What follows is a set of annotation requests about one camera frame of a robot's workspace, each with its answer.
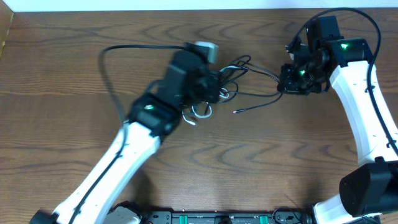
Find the black USB cable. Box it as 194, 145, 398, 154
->
203, 55, 284, 114

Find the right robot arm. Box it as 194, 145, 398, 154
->
277, 16, 397, 223

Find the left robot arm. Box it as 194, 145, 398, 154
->
30, 47, 220, 223

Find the cardboard box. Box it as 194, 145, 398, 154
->
0, 0, 14, 55

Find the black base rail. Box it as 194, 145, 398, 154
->
105, 210, 382, 224

